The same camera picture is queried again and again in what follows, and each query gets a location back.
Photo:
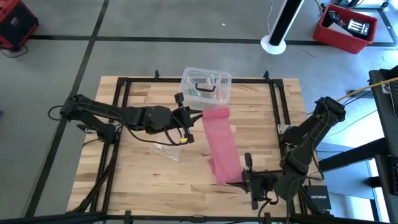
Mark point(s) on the black table-level camera box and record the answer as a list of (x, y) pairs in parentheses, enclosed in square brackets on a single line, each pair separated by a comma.
[(199, 219)]

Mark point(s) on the black metal table frame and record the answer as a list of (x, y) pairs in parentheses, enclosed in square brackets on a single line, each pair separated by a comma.
[(119, 102)]

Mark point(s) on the pink elastic bandage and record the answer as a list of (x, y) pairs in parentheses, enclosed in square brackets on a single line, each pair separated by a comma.
[(222, 143)]

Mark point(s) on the black pole white base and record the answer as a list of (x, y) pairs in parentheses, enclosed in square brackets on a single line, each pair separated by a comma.
[(284, 21)]

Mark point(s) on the red plastic crate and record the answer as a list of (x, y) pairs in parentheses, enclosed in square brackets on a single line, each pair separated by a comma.
[(342, 42)]

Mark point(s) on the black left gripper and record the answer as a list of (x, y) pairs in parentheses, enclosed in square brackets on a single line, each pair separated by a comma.
[(182, 121)]

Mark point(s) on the black silver device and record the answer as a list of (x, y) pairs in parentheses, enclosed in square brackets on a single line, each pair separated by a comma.
[(358, 28)]

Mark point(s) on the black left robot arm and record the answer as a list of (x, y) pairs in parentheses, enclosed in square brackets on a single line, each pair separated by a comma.
[(140, 116)]

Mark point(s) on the clear plastic bag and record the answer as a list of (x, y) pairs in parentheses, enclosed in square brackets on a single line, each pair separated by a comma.
[(168, 151)]

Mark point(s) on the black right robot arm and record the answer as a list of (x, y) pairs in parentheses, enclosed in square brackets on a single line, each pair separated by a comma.
[(314, 133)]

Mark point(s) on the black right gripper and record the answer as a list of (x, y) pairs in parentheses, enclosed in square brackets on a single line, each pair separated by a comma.
[(264, 185)]

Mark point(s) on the black desk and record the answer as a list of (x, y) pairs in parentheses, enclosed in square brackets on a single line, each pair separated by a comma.
[(381, 124)]

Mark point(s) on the small black device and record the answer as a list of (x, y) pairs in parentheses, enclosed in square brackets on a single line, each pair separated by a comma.
[(334, 16)]

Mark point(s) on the green item in box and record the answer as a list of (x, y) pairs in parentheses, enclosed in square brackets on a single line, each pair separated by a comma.
[(190, 92)]

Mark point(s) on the clear plastic storage box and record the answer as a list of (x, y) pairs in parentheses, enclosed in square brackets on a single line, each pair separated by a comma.
[(205, 77)]

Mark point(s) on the black Netgear router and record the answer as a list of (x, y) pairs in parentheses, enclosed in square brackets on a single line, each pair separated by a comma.
[(317, 197)]

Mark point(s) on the red black generator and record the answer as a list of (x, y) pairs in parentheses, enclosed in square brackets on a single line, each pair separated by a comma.
[(15, 21)]

